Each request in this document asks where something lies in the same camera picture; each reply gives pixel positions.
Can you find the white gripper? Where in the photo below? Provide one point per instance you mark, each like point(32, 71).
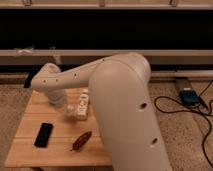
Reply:
point(58, 98)

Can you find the long metal rail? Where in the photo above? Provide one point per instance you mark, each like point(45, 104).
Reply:
point(155, 57)

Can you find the wooden table board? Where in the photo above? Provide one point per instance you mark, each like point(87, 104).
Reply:
point(59, 151)

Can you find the white sponge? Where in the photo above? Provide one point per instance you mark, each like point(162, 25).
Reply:
point(70, 112)

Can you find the white bottle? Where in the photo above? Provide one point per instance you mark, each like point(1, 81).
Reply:
point(82, 106)

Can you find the blue device on floor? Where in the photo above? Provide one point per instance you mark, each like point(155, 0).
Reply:
point(189, 98)

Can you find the black rectangular remote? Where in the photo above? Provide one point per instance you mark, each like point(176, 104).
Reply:
point(43, 135)

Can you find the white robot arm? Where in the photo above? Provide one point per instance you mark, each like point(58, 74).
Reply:
point(119, 95)

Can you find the dried red chili pepper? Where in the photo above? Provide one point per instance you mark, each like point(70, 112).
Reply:
point(81, 140)

